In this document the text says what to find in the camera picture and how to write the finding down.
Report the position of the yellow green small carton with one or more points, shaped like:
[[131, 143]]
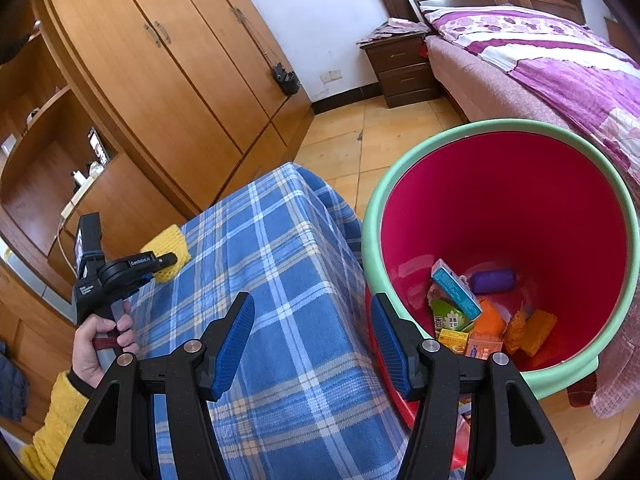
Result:
[[452, 341]]

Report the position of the small standing photo frame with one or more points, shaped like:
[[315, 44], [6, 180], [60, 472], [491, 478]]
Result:
[[97, 145]]

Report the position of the white wall socket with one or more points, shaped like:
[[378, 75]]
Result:
[[330, 77]]

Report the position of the yellow foam net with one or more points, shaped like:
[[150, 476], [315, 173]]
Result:
[[170, 242], [540, 327]]

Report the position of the orange cardboard box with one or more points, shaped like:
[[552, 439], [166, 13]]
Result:
[[482, 345]]

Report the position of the blue plaid blanket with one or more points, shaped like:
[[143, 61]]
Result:
[[280, 260]]

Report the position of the wooden shelf cabinet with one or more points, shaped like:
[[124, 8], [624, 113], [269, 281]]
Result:
[[125, 185]]

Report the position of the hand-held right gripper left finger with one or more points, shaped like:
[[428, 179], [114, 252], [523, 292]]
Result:
[[232, 345]]

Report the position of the wooden door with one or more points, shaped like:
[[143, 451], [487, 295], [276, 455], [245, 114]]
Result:
[[40, 330]]

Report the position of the red bucket with green rim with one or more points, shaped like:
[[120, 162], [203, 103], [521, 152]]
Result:
[[500, 200]]

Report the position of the purple plastic bag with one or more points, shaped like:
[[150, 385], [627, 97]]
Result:
[[492, 280]]

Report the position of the white plug adapter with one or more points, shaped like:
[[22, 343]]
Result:
[[78, 177]]

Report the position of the person's left forearm yellow sleeve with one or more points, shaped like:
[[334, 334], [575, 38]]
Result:
[[50, 430]]

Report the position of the bed with floral bedding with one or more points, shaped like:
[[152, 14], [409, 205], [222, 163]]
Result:
[[550, 60]]

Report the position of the pink patterned cloth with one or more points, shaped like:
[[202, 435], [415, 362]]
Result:
[[395, 27]]

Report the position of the wooden wardrobe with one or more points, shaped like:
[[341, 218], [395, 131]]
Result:
[[175, 60]]

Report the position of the bed with purple quilt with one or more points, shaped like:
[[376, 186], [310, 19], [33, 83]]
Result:
[[465, 75]]

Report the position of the green printed packet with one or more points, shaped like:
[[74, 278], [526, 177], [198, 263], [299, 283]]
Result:
[[447, 317]]

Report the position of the white power strip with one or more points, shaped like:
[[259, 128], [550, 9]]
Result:
[[75, 197]]

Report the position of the red plastic bag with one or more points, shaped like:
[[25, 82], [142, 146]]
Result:
[[460, 440]]

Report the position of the person's left hand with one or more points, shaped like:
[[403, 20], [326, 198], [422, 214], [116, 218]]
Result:
[[87, 355]]

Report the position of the dark hanging jacket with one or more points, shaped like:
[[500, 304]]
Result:
[[12, 385]]

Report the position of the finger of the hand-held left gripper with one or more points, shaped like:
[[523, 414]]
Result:
[[165, 259]]

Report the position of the light wooden side cabinet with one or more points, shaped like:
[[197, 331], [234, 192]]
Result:
[[617, 35]]

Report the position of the teal and white box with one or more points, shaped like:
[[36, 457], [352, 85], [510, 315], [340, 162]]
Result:
[[452, 285]]

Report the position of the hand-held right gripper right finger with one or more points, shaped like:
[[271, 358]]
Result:
[[392, 345]]

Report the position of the dark wooden nightstand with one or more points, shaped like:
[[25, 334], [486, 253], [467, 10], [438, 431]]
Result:
[[405, 75]]

